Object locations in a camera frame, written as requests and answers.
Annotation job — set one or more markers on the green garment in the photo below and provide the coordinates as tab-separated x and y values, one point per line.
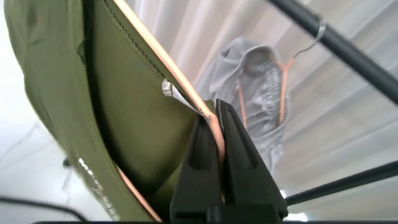
56	77

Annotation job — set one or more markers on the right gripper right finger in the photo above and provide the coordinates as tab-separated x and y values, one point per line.
252	189

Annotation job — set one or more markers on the pink clothes hanger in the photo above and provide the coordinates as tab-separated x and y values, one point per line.
174	70
283	81

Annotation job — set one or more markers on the pale grey shorts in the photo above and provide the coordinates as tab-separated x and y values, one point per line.
255	93

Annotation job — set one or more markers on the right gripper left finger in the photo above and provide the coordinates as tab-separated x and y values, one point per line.
196	183

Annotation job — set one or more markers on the black clothes rack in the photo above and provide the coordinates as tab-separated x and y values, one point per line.
342	46

